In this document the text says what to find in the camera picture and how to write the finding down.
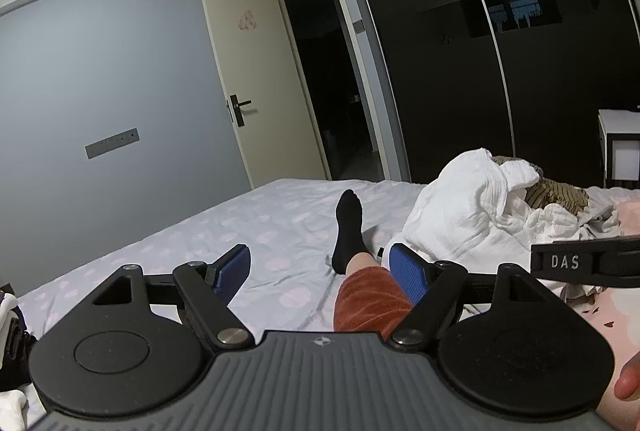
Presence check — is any black sock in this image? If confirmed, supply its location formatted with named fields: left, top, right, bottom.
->
left=331, top=190, right=368, bottom=276

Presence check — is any brown striped cloth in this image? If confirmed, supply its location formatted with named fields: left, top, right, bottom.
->
left=492, top=156, right=591, bottom=214

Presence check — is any cream door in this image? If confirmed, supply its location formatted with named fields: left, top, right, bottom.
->
left=200, top=0, right=321, bottom=189

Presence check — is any person's right hand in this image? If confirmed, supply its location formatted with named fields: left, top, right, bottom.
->
left=614, top=353, right=640, bottom=401

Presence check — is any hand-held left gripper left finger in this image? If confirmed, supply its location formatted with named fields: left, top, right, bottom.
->
left=92, top=245, right=253, bottom=349

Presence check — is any white door frame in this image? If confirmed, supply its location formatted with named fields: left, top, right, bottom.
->
left=272, top=0, right=401, bottom=182

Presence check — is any white muslin shirt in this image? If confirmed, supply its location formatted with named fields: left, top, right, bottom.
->
left=402, top=148, right=543, bottom=262

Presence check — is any black door handle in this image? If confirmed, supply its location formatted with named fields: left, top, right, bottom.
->
left=227, top=94, right=260, bottom=124

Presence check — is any dark sliding door wardrobe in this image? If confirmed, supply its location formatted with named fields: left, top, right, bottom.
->
left=342, top=0, right=640, bottom=189

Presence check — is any black folded garment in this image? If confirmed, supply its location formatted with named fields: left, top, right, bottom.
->
left=0, top=311, right=38, bottom=387

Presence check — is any person's leg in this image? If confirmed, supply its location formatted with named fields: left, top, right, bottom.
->
left=345, top=252, right=383, bottom=277

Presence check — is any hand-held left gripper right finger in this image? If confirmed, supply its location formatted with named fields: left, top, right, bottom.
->
left=387, top=242, right=538, bottom=347

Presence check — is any grey wall switch panel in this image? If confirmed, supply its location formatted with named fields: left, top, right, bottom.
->
left=85, top=128, right=138, bottom=159

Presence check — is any white nightstand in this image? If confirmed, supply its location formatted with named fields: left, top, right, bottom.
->
left=598, top=108, right=640, bottom=189

